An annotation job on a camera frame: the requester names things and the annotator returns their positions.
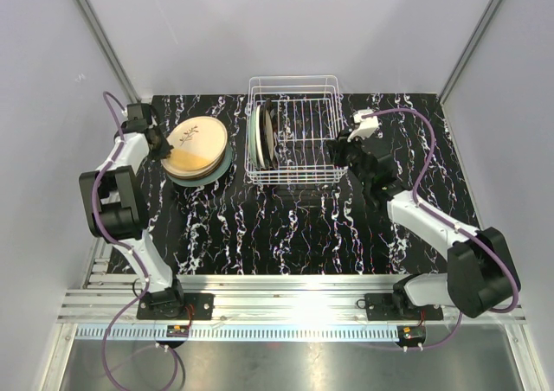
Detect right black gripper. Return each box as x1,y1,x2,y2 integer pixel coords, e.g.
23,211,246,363
325,129,371,188

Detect black mounting plate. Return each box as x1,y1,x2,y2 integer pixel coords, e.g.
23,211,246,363
137,292,216,321
356,293,443,322

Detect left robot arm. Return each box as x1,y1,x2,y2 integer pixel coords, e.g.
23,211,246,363
79,103,186,319

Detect aluminium frame post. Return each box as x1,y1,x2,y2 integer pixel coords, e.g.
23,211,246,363
439,0,505,106
73,0,142,103

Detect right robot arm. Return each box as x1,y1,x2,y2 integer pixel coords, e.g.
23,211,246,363
326,138,521,319

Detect brown rimmed plate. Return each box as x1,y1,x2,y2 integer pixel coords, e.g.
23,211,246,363
162,141,228,180

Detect mint green floral plate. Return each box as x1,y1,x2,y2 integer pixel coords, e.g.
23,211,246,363
247,106,260,170

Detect white slotted cable duct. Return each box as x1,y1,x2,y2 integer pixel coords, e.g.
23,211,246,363
75,324,399,343

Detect cream yellow leaf plate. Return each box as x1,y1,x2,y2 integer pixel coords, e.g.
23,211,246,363
161,116,228,175

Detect left aluminium frame post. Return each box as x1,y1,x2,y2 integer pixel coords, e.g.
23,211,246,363
73,0,142,103

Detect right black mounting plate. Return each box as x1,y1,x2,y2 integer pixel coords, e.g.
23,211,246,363
356,293,443,322

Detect large teal bottom plate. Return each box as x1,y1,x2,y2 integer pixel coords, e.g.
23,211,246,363
166,144,233,188

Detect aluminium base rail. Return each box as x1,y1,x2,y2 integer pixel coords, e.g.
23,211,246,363
55,273,527,323

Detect black plate with colour stripes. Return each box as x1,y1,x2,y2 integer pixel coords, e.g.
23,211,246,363
262,99,276,169

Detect right aluminium frame post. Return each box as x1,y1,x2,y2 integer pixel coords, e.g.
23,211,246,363
439,0,505,106

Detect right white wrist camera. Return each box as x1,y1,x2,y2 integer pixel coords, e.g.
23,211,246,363
347,109,379,142

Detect white wire dish rack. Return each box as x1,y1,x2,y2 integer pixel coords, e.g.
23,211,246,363
244,74,346,185

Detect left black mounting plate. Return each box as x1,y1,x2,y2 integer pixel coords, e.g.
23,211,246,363
137,292,216,321

